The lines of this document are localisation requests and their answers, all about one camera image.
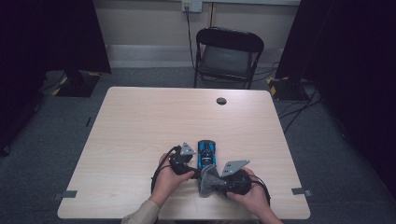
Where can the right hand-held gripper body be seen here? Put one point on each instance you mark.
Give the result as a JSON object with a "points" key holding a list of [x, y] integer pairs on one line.
{"points": [[238, 180]]}

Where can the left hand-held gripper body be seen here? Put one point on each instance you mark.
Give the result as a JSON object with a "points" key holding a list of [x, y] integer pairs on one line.
{"points": [[182, 160]]}

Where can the grey speckled cloth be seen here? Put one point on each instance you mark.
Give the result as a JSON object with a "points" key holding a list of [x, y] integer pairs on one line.
{"points": [[208, 182]]}

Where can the blue toy car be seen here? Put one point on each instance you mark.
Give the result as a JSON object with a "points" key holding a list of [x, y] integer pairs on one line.
{"points": [[206, 154]]}

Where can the person's right hand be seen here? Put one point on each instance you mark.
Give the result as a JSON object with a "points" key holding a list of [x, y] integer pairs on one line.
{"points": [[252, 200]]}

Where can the person's left hand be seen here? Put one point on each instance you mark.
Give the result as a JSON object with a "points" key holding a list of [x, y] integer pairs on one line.
{"points": [[168, 183]]}

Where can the grey tape strip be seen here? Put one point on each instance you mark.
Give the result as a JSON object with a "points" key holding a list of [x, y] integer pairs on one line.
{"points": [[300, 191], [67, 194]]}

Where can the black table grommet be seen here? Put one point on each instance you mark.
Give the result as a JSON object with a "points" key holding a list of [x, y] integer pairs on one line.
{"points": [[221, 101]]}

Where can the black stand base yellow tape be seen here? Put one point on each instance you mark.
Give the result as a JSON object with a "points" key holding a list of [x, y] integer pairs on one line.
{"points": [[77, 85], [288, 90]]}

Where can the black folding chair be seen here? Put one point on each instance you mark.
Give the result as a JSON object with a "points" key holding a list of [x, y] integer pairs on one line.
{"points": [[229, 59]]}

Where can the black curtain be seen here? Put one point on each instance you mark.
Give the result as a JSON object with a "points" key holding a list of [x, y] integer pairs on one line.
{"points": [[351, 62], [37, 37]]}

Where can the white wall socket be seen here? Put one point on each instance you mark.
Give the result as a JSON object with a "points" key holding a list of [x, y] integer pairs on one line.
{"points": [[191, 5]]}

